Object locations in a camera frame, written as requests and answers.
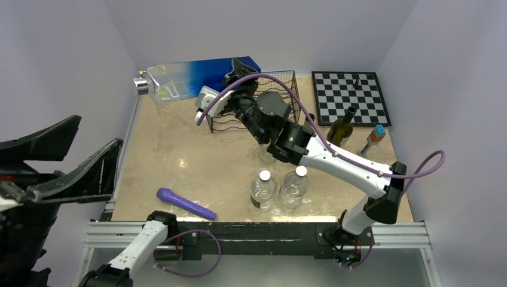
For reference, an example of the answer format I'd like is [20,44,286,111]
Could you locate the dark green wine bottle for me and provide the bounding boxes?
[326,106,357,147]

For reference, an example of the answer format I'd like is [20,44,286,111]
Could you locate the black wire wine rack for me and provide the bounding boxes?
[202,70,300,133]

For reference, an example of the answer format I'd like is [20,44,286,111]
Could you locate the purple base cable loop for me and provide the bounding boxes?
[152,229,221,278]

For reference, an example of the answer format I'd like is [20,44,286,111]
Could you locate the olive green wine bottle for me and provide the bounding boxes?
[303,113,315,129]

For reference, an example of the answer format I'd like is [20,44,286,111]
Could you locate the clear bottle white cap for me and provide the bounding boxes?
[279,166,309,209]
[250,170,278,212]

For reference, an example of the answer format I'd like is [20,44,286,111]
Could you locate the aluminium frame rail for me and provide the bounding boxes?
[71,94,442,287]

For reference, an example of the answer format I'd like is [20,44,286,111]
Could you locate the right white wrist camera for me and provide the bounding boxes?
[195,86,233,123]

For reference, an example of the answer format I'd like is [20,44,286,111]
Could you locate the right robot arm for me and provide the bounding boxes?
[222,58,407,243]

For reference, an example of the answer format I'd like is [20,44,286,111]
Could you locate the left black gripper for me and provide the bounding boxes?
[0,112,122,273]

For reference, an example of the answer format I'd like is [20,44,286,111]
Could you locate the blue square glass bottle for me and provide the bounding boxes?
[133,56,261,105]

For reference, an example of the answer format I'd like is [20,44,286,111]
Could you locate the black chess piece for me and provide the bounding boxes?
[353,79,360,90]

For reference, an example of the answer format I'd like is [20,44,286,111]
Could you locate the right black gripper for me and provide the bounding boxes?
[218,58,266,144]

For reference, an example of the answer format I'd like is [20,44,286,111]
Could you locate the clear empty glass bottle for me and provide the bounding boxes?
[258,144,277,164]

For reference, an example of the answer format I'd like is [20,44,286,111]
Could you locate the black white chessboard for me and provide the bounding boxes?
[311,71,392,127]

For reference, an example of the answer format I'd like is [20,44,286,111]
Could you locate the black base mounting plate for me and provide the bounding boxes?
[162,219,375,260]

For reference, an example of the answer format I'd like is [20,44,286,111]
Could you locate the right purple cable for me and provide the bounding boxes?
[196,72,447,195]

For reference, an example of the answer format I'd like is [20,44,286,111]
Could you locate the purple flashlight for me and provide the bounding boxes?
[156,188,217,221]

